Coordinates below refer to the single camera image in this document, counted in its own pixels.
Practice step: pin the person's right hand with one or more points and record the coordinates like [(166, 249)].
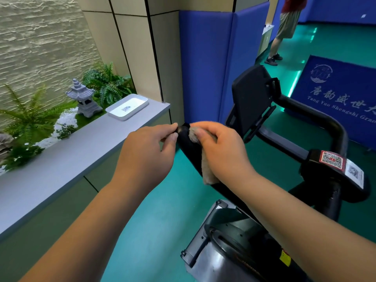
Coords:
[(226, 155)]

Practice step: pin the person's left hand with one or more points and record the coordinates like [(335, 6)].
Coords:
[(144, 158)]

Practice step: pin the grey cleaning cloth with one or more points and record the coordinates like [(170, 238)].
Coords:
[(209, 176)]

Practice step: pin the black exercise bike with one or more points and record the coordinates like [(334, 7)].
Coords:
[(205, 267)]

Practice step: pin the white plastic tray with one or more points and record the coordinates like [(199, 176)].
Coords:
[(138, 104)]

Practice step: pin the black tablet holder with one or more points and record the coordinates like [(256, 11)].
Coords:
[(252, 96)]

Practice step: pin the green moss mat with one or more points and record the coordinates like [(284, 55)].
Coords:
[(83, 120)]

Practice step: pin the grey stone pagoda lantern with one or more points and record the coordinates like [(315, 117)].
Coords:
[(85, 102)]

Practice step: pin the large bushy fern plant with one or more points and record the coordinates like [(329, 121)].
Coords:
[(108, 85)]

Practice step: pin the small dark green shrub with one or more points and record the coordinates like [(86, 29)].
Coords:
[(22, 155), (66, 132)]

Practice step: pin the patch of white pebbles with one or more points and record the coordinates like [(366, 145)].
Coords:
[(66, 118)]

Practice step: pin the pale hallway cabinet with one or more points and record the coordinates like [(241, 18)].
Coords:
[(264, 41)]

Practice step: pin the slim green fern plant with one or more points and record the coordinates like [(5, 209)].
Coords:
[(29, 117)]

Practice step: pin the long cabinet with grey top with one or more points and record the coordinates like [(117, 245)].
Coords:
[(44, 232)]

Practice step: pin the grey stacked rock ornament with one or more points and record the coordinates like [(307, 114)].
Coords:
[(6, 143)]

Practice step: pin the blue hotel banner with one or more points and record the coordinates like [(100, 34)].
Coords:
[(352, 85)]

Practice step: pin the black exercise bike frame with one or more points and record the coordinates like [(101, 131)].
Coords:
[(235, 240)]

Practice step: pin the blue wall pad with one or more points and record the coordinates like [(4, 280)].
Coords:
[(205, 70)]

